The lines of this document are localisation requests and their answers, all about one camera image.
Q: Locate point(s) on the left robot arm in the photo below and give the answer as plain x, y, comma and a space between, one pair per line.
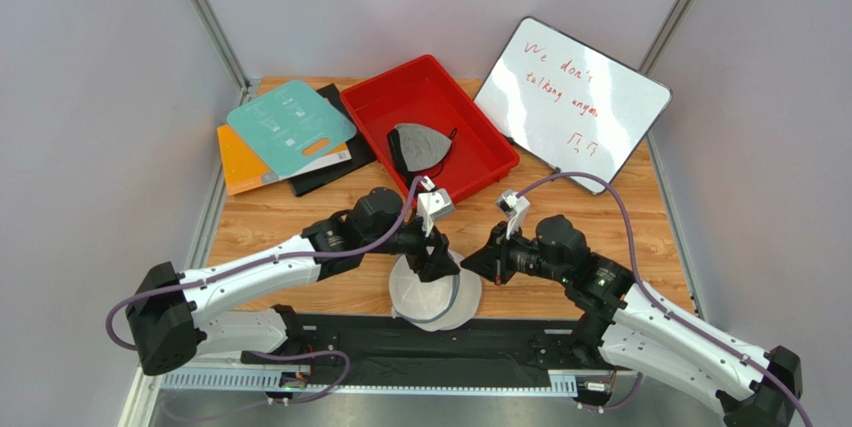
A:
175, 316

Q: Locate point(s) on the white mesh laundry bag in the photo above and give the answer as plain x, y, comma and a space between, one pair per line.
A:
441, 305

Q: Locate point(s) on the red plastic tray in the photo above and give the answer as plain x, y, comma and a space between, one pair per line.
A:
419, 121

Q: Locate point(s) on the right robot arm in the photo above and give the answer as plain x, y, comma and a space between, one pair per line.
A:
628, 324

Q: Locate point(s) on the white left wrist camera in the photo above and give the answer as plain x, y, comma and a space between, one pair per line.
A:
433, 204

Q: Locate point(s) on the grey black bra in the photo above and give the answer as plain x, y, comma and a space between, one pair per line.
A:
419, 150

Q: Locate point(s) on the black folder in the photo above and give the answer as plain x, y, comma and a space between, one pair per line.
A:
361, 153

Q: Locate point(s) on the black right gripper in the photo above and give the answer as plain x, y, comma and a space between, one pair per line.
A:
500, 258

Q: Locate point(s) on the white whiteboard with writing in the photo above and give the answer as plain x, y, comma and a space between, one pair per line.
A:
569, 105

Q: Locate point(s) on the orange folder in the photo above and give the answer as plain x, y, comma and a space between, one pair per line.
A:
244, 171

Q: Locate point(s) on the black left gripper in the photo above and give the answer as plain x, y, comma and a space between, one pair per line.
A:
437, 265

